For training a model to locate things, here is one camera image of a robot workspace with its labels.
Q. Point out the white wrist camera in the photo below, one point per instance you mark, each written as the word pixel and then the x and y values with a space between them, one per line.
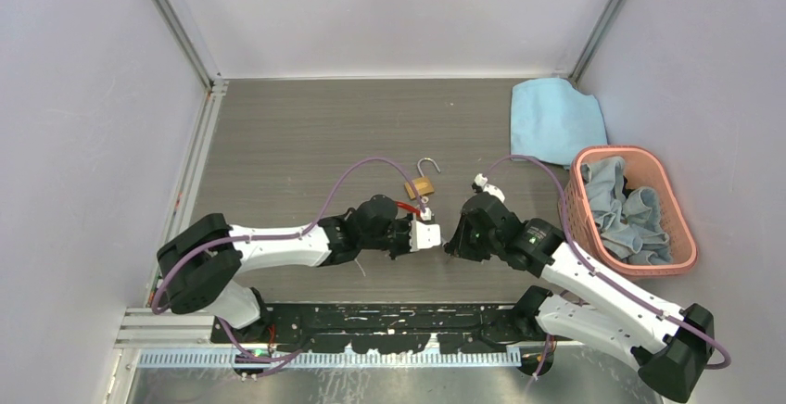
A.
pixel 481 184
pixel 425 232

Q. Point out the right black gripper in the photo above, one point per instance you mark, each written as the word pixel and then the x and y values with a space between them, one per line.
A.
pixel 460 246

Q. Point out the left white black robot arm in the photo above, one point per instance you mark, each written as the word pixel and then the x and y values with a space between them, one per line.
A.
pixel 199 265

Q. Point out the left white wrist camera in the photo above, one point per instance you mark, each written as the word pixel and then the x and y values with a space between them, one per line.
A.
pixel 425 232

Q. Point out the white slotted cable duct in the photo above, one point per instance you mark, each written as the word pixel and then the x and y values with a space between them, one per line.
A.
pixel 193 358

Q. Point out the light blue cloth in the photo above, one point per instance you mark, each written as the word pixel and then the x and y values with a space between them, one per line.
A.
pixel 552 121

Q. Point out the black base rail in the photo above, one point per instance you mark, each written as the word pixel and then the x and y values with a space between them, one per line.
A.
pixel 458 328

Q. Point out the pink plastic basket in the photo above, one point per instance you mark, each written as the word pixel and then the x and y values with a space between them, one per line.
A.
pixel 643 169

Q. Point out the grey-blue cloth in basket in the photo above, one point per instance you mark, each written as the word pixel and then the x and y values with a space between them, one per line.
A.
pixel 628 220

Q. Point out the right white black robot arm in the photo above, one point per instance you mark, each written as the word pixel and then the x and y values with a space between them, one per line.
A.
pixel 668 346

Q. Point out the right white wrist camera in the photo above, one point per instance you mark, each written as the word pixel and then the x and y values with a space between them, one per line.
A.
pixel 481 184

